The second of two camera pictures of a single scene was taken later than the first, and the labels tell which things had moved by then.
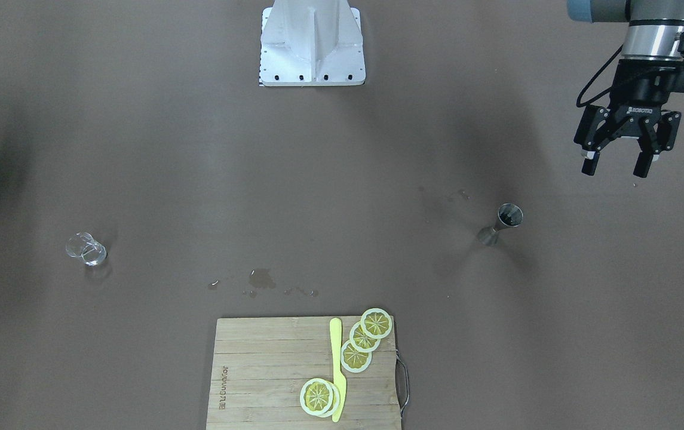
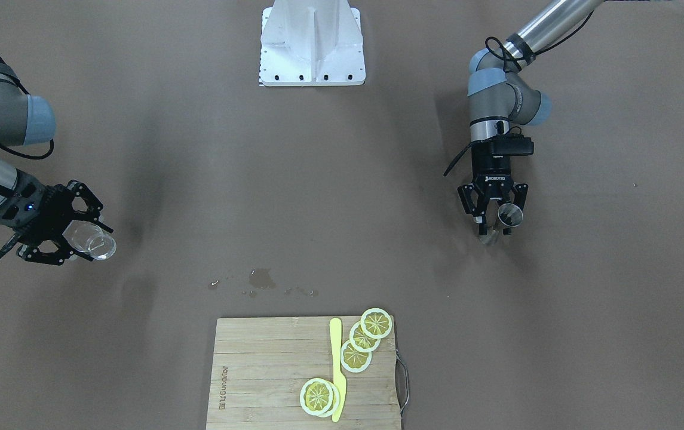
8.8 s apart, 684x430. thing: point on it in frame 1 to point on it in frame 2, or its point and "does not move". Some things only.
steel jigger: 509,215 does not move
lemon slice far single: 319,397 does not move
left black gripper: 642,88 to 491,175
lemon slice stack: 376,323 does not move
